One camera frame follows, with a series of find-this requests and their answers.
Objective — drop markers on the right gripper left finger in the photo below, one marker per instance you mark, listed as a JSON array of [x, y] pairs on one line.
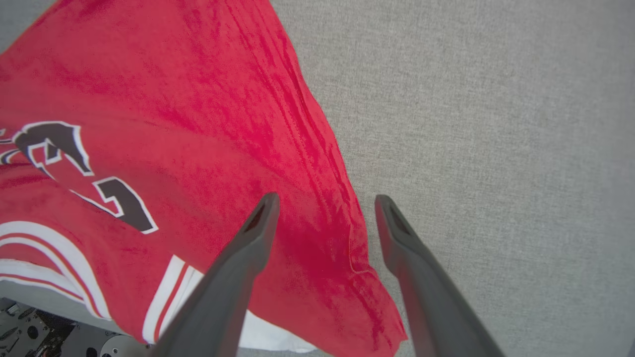
[[223, 297]]

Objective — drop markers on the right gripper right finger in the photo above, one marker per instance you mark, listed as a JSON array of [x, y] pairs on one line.
[[426, 297]]

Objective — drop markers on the red and white basketball jersey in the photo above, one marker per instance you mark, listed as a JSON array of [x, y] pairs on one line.
[[173, 148]]

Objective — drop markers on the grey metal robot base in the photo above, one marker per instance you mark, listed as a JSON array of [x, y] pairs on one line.
[[44, 337]]

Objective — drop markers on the grey fabric sofa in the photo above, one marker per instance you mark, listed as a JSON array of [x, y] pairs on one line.
[[496, 148]]

